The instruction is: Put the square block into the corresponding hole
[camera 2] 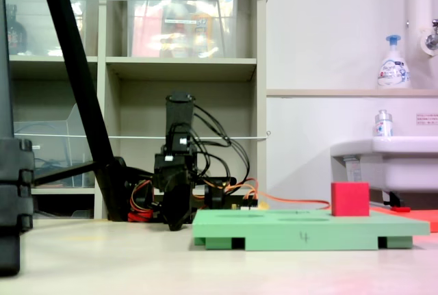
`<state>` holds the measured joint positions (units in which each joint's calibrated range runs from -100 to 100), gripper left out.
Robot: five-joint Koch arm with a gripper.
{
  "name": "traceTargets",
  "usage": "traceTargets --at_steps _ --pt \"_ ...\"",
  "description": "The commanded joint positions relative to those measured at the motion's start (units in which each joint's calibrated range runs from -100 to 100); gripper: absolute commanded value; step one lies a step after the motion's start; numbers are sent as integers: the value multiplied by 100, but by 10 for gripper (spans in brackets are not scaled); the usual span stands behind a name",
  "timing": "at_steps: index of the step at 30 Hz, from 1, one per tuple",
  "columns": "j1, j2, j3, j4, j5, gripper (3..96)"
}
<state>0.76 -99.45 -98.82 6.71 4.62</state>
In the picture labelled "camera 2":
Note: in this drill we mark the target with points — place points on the green shape sorter board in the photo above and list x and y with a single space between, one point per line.
291 231

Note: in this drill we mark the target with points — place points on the black tripod leg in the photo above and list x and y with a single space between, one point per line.
75 65

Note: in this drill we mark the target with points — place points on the dark glass bottle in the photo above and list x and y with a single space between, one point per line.
15 35

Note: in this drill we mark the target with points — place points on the flat orange block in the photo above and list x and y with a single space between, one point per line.
426 218

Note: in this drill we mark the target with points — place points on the small clear sanitizer bottle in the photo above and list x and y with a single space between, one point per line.
383 125

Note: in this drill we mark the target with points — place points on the beige shelf unit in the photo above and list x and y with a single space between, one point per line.
181 69

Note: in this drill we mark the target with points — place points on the clear bin with packages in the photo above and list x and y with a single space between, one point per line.
181 24

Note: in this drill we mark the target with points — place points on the metal wall faucet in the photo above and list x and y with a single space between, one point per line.
430 40

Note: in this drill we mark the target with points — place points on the black round motor part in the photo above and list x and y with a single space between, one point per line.
215 195

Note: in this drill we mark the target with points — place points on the clear slanted plastic bin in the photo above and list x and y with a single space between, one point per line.
51 144

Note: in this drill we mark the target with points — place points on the white blue pump bottle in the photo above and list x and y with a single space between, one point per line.
393 69

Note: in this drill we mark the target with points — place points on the clear plastic storage bin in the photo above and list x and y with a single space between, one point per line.
37 28

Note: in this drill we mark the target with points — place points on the red square block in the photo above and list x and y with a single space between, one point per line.
349 199

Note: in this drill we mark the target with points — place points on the small red flat piece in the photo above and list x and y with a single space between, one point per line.
401 209

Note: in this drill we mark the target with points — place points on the white sink basin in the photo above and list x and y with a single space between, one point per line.
397 165

